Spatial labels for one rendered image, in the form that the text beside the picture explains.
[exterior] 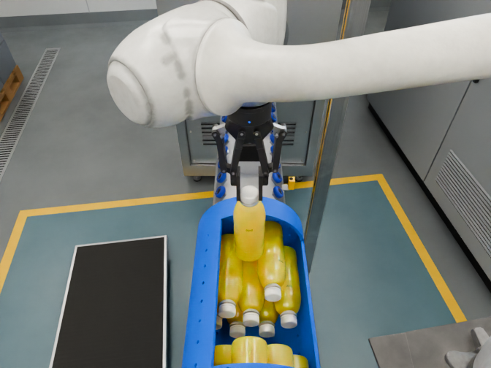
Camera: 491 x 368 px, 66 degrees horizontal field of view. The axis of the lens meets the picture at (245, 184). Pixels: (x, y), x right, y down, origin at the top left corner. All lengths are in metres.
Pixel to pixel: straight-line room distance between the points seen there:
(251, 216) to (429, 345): 0.54
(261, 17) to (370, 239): 2.12
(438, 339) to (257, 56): 0.86
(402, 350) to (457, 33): 0.78
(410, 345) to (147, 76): 0.87
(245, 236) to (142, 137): 2.47
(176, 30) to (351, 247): 2.15
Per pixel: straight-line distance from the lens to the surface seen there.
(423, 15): 2.86
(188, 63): 0.39
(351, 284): 2.29
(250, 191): 0.77
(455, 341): 1.09
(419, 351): 1.05
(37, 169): 3.22
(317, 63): 0.37
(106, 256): 2.27
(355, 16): 1.31
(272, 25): 0.53
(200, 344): 0.78
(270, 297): 0.91
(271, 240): 0.96
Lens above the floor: 1.92
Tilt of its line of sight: 45 degrees down
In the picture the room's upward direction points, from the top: straight up
